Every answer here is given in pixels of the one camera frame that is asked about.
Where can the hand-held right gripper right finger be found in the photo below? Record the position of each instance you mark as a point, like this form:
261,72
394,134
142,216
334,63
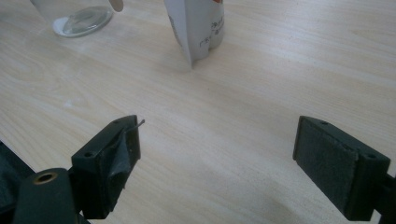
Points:
330,161

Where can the white blue milk pouch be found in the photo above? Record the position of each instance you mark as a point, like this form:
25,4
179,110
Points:
196,28

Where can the clear glass cup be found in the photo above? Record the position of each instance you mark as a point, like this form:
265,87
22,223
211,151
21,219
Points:
81,21

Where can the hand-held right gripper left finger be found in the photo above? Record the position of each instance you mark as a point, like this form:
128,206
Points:
93,174

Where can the clear plastic spoon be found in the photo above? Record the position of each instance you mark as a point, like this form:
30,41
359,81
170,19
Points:
116,4

